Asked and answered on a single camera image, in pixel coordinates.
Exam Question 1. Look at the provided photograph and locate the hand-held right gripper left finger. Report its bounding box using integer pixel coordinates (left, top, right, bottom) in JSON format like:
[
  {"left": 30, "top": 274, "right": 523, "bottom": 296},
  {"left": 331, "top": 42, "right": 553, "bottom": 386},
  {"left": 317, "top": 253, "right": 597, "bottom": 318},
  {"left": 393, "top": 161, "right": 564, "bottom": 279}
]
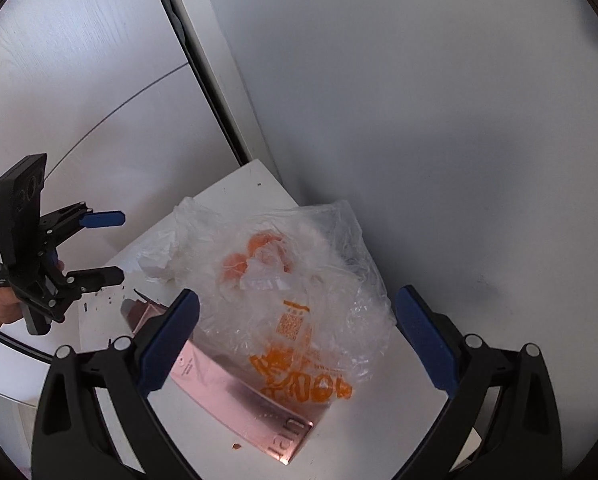
[{"left": 31, "top": 288, "right": 214, "bottom": 480}]

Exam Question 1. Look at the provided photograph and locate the white plastic bag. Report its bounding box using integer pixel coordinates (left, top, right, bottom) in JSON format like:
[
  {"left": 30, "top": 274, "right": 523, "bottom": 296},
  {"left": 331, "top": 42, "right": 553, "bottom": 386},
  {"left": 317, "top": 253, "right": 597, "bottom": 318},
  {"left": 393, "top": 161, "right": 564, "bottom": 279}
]
[{"left": 137, "top": 229, "right": 196, "bottom": 284}]

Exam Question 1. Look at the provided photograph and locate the white door frame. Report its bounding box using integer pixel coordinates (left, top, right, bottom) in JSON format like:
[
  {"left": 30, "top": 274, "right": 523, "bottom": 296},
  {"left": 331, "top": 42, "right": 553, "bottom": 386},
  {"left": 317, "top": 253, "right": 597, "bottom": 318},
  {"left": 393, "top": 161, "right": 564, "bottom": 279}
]
[{"left": 146, "top": 0, "right": 286, "bottom": 182}]

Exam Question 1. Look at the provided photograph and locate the rose gold cardboard box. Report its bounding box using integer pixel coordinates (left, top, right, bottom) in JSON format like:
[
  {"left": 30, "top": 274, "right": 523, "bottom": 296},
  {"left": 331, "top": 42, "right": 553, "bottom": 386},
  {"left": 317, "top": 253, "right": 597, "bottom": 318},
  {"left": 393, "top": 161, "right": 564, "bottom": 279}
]
[{"left": 120, "top": 287, "right": 330, "bottom": 467}]

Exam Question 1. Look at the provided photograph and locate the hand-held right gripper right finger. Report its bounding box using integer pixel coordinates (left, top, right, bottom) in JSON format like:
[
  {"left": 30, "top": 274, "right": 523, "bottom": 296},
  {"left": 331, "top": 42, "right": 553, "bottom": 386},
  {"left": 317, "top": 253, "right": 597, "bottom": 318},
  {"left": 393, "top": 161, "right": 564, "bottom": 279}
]
[{"left": 394, "top": 284, "right": 564, "bottom": 480}]

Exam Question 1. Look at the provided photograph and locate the clear plastic bag orange print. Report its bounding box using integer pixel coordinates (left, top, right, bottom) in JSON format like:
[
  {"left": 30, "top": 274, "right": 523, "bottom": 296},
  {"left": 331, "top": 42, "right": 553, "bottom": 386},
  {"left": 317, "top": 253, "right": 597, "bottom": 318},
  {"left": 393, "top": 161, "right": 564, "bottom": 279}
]
[{"left": 171, "top": 197, "right": 392, "bottom": 404}]

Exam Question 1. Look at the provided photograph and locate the white nightstand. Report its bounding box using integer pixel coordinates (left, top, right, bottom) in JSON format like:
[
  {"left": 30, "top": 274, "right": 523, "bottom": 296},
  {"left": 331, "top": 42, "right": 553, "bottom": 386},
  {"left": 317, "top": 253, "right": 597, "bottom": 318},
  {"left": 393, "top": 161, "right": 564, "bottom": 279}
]
[{"left": 79, "top": 159, "right": 474, "bottom": 480}]

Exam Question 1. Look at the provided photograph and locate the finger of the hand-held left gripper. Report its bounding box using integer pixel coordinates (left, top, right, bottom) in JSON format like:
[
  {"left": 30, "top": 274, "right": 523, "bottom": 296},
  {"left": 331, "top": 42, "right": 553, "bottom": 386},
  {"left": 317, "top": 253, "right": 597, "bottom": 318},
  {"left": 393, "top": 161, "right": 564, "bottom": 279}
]
[
  {"left": 39, "top": 202, "right": 126, "bottom": 252},
  {"left": 44, "top": 266, "right": 126, "bottom": 324}
]

